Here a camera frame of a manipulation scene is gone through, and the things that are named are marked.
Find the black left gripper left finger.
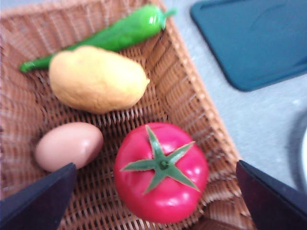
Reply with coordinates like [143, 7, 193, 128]
[0, 162, 78, 230]

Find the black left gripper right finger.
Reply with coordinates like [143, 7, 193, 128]
[236, 160, 307, 230]

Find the red toy tomato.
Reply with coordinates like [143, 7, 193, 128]
[113, 122, 209, 224]

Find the pale grey round plate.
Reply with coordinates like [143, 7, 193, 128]
[289, 111, 307, 192]

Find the yellow orange lemon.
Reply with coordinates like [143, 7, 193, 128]
[48, 45, 151, 115]

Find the brown wicker basket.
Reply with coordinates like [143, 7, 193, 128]
[0, 0, 255, 230]

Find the dark rectangular cutting board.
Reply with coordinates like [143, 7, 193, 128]
[190, 0, 307, 92]

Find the green chili pepper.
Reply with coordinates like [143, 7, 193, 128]
[19, 4, 178, 73]

